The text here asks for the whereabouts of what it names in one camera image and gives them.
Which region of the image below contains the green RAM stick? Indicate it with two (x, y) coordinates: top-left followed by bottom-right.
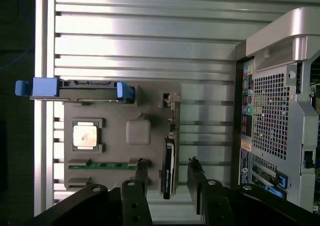
(68, 161), (138, 169)

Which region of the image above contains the grey plastic parts rack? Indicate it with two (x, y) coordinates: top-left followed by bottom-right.
(63, 80), (183, 194)

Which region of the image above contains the grey open PC case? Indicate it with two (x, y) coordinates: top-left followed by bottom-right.
(234, 7), (320, 213)

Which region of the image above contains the silver CPU chip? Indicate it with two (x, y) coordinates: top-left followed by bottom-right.
(72, 124), (99, 149)

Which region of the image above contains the hard disk in blue caddy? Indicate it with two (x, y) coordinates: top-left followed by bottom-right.
(15, 78), (138, 104)

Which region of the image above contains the blue floor cable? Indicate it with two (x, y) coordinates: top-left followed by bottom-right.
(0, 0), (35, 72)

